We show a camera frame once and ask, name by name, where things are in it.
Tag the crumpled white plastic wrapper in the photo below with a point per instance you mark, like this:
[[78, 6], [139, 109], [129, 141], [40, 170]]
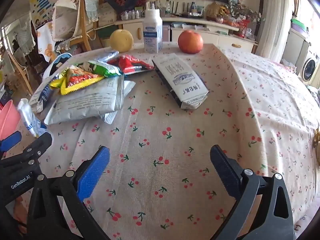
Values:
[[28, 116]]

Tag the white wet wipes pack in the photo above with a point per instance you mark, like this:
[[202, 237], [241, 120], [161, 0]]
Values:
[[87, 100]]

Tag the white printed sack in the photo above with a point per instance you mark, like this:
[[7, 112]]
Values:
[[107, 12]]

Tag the floral lace seat cloth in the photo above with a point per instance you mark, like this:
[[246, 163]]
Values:
[[66, 45]]

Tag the orange print table cloth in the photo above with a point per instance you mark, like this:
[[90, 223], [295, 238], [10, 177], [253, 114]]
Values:
[[46, 42]]

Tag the reddish orange round fruit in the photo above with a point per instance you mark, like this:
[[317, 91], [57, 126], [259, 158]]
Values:
[[190, 42]]

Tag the white flower bunch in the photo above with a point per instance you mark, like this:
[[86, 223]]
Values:
[[242, 11]]

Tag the white washing machine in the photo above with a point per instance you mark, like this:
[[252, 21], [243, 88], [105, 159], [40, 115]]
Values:
[[310, 66]]

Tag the plastic storage drawers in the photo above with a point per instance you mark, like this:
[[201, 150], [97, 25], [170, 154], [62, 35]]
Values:
[[297, 32]]

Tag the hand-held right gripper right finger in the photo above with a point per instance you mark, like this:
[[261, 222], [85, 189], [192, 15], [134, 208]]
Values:
[[225, 175]]

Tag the yellow pear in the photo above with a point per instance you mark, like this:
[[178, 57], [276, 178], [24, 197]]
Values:
[[121, 41]]

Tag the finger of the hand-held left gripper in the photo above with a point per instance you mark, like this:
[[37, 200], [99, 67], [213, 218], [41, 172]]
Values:
[[11, 138], [41, 142]]

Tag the row of small jars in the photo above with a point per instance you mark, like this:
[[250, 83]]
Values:
[[131, 14]]

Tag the white blue tote bag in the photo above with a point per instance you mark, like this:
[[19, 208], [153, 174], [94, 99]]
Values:
[[45, 90]]

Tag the white curtain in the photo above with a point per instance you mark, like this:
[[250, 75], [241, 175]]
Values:
[[272, 17]]

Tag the white plastic bottle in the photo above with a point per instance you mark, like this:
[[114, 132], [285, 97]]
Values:
[[152, 30]]

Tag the pink plastic basin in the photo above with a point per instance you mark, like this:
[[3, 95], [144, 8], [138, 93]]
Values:
[[7, 120]]

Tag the green label bottle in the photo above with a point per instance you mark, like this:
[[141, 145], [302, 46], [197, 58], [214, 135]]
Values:
[[168, 8]]

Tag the yellow red snack packet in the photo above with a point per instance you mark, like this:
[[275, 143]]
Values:
[[75, 81]]

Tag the green snack packet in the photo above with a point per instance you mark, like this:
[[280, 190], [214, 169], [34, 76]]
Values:
[[107, 70]]

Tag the grey lace chair cover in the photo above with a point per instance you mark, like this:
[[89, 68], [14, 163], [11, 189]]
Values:
[[25, 40]]

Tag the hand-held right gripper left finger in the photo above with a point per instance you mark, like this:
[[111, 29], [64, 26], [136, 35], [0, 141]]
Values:
[[95, 172]]

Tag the gold gift basket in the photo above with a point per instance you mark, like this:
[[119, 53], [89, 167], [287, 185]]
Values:
[[217, 11]]

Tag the silver foil-lidded tray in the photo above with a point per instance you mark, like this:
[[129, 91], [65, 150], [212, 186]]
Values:
[[128, 87]]

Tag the pale green lace towel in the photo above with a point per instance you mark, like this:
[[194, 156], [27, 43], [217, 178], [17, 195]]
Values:
[[91, 7]]

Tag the white television cabinet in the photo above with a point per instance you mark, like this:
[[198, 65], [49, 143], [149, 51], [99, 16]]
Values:
[[225, 41]]

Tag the pink packets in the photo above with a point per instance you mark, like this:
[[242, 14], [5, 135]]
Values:
[[180, 77]]

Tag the dark green box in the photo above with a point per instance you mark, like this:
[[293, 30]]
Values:
[[106, 33]]

